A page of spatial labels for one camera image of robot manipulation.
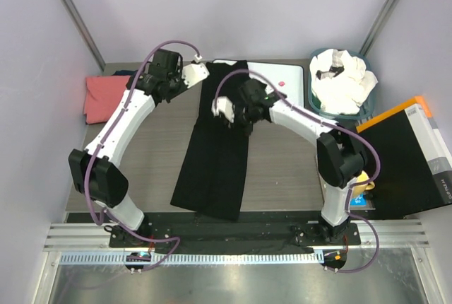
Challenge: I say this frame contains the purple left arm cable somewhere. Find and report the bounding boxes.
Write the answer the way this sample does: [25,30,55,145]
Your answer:
[84,40,202,271]

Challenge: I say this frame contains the blue picture book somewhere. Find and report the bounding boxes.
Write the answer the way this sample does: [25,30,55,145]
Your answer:
[350,194,367,208]

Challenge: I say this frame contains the aluminium rail frame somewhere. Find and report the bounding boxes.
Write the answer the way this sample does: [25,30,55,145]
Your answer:
[44,220,429,265]

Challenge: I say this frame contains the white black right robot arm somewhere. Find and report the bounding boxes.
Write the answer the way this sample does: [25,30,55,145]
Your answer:
[212,78,375,242]

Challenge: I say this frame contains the white tray board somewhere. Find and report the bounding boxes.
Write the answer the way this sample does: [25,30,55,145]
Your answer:
[218,61,304,107]

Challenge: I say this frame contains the folded coral pink t-shirt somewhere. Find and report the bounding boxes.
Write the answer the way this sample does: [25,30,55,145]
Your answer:
[83,76,130,124]

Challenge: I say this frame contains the folded dark navy t-shirt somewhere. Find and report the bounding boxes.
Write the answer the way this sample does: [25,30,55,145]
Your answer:
[113,69,137,76]

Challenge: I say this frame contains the yellow mug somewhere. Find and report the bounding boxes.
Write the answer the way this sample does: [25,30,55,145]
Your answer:
[353,171,375,197]

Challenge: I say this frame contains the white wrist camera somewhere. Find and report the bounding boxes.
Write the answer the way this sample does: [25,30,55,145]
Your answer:
[182,54,209,89]
[211,97,234,124]

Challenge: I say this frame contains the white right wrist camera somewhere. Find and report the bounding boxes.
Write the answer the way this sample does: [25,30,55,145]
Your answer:
[211,97,234,124]

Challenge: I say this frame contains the black orange box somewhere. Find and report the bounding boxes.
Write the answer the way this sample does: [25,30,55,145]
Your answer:
[357,96,451,220]

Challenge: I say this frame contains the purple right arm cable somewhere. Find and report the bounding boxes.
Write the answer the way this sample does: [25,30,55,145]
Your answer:
[214,69,382,274]

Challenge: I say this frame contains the white crumpled t-shirts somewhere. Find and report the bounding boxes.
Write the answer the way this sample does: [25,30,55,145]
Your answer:
[309,47,379,115]

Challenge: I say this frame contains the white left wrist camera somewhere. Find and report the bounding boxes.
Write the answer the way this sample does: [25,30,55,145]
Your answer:
[182,54,209,89]

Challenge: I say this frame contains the black floral print t-shirt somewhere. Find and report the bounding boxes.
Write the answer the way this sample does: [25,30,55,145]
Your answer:
[170,61,249,221]

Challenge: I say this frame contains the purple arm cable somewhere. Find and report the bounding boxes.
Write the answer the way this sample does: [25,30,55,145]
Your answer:
[214,69,382,274]
[84,40,202,271]

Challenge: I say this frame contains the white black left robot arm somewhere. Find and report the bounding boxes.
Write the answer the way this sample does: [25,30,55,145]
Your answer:
[69,48,209,239]

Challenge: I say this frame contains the teal laundry basket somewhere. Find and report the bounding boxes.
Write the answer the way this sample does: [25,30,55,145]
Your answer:
[307,47,376,121]

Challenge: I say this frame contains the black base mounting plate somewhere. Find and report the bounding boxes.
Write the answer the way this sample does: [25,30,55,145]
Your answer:
[108,211,362,248]

